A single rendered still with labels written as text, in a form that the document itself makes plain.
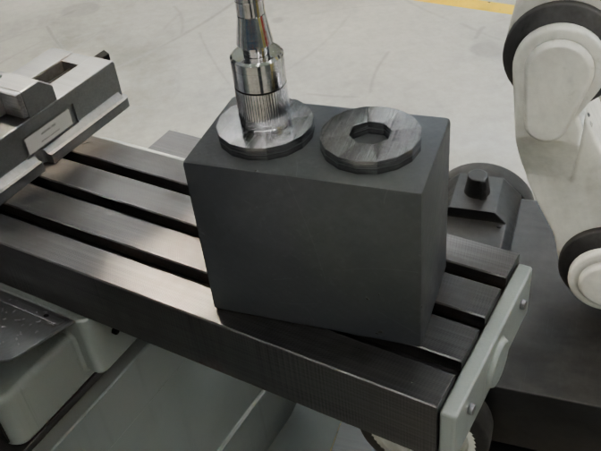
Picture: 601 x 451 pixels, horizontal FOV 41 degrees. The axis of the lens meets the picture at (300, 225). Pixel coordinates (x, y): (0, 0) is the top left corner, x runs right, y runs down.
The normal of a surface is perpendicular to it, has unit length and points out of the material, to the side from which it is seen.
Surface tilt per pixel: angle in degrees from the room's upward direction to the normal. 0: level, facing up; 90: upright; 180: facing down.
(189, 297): 0
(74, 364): 90
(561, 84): 90
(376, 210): 90
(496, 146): 0
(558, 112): 90
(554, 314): 0
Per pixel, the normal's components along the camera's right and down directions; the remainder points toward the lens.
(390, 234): -0.33, 0.62
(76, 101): 0.86, 0.26
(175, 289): -0.09, -0.77
